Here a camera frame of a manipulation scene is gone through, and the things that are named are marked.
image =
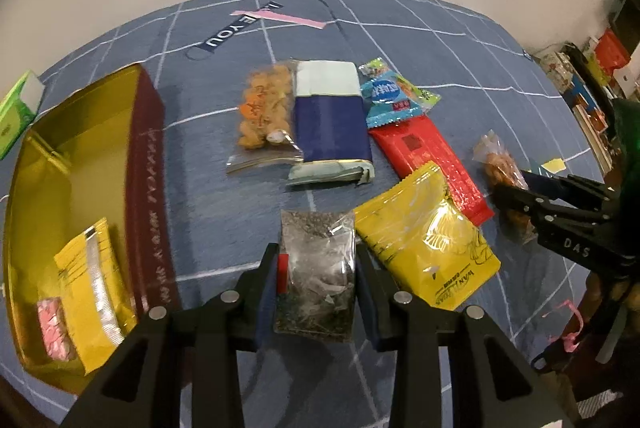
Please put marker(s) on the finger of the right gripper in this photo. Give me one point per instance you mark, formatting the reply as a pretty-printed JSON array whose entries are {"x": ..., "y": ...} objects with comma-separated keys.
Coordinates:
[
  {"x": 571, "y": 189},
  {"x": 534, "y": 203}
]

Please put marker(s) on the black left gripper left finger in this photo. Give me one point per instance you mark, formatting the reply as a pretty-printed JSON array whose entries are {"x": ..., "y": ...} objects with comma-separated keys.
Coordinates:
[{"x": 140, "y": 385}]

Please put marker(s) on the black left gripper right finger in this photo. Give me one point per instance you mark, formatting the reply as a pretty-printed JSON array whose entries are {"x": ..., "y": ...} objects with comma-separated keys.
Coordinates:
[{"x": 492, "y": 385}]

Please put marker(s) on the small clear nut bag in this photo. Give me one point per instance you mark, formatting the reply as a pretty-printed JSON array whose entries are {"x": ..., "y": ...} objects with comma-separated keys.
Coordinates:
[{"x": 501, "y": 169}]

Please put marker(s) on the tall yellow snack bag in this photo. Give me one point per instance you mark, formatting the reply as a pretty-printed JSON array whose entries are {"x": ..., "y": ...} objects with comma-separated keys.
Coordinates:
[{"x": 97, "y": 306}]

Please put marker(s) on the pink patterned snack pack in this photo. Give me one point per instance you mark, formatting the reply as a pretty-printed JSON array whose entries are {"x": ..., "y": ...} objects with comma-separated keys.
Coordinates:
[{"x": 56, "y": 339}]

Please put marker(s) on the yellow Wanlyuan snack bag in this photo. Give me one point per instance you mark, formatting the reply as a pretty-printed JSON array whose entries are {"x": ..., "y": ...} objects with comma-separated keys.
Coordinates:
[{"x": 418, "y": 234}]

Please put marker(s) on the grey clear seed bag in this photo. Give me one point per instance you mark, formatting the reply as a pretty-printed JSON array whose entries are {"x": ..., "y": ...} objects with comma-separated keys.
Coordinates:
[{"x": 316, "y": 275}]

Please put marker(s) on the blue candy packet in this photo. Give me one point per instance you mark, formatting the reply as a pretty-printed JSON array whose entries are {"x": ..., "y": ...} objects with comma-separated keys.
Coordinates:
[{"x": 387, "y": 102}]

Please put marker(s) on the pale green packet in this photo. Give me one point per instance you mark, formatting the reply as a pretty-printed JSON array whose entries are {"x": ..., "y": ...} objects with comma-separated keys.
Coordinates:
[{"x": 332, "y": 170}]

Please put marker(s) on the green candy wrapper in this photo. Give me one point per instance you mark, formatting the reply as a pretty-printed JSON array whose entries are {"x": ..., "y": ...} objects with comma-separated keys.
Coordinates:
[{"x": 378, "y": 67}]

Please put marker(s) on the navy white snack box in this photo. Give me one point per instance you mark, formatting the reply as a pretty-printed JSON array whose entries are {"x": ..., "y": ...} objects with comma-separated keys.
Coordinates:
[{"x": 329, "y": 112}]

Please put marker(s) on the clear bag orange snacks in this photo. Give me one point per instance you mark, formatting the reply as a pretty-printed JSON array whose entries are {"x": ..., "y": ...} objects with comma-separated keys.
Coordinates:
[{"x": 266, "y": 127}]

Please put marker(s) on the cluttered side shelf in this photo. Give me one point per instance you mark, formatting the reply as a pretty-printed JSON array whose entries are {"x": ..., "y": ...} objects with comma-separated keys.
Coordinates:
[{"x": 592, "y": 76}]

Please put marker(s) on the red gold metal tin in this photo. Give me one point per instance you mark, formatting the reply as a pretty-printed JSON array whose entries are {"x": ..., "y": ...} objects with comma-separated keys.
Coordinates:
[{"x": 97, "y": 155}]

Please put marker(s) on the blue checked tablecloth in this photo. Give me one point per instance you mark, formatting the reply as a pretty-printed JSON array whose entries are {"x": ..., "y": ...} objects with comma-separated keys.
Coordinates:
[{"x": 220, "y": 225}]

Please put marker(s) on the green tissue pack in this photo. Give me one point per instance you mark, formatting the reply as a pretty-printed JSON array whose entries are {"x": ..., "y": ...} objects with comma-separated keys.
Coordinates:
[{"x": 18, "y": 109}]

